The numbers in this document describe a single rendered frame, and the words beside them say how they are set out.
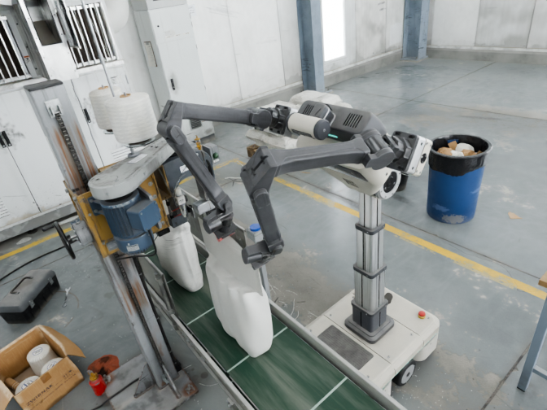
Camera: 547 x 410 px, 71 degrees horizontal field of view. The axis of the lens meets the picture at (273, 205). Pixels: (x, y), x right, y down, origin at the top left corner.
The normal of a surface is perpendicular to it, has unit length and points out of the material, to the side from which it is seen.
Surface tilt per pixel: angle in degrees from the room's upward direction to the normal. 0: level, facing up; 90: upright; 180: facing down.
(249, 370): 0
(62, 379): 89
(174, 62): 90
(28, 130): 90
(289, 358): 0
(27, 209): 90
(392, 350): 0
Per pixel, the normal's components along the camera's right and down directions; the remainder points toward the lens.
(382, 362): -0.12, -0.86
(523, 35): -0.77, 0.40
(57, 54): 0.63, 0.33
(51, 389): 0.80, 0.22
